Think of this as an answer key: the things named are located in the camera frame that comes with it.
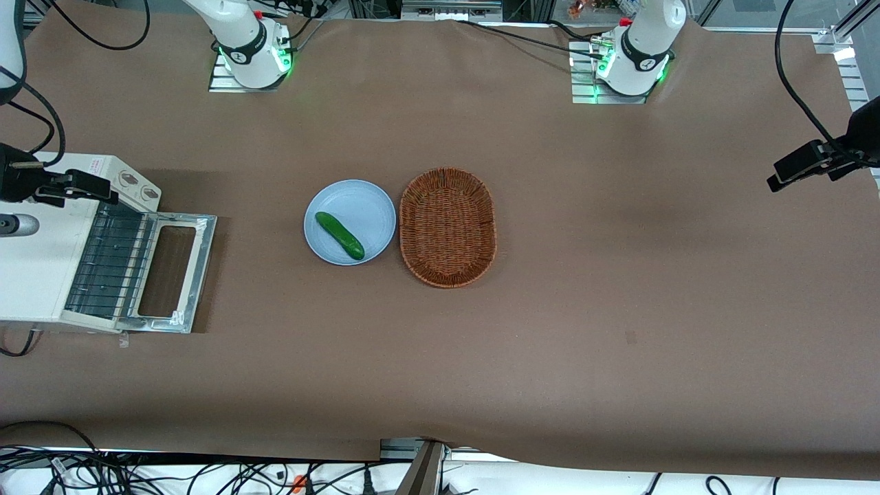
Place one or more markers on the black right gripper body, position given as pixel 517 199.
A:
pixel 15 180

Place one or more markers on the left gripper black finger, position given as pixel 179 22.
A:
pixel 797 165

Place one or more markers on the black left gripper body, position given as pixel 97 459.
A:
pixel 863 132

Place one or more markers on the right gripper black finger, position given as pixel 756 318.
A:
pixel 86 184
pixel 111 199

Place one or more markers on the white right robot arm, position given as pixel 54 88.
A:
pixel 237 34

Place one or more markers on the beige oven knob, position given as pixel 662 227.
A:
pixel 147 194
pixel 128 179

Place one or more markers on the cream toaster oven body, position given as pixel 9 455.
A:
pixel 34 275

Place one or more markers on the red warning sticker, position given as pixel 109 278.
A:
pixel 93 164

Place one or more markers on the brown table cover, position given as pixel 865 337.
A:
pixel 619 309

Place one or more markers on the green cucumber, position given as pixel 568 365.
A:
pixel 340 236

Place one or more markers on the light blue round plate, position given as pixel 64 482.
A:
pixel 357 206

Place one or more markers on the brown wicker oval basket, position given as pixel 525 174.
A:
pixel 447 227

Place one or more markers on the grey metal box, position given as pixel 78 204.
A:
pixel 450 8

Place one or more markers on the dark metal support strut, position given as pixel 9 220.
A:
pixel 423 474

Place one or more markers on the right arm aluminium base plate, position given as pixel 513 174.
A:
pixel 220 81

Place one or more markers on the left arm aluminium base plate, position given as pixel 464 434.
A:
pixel 583 75

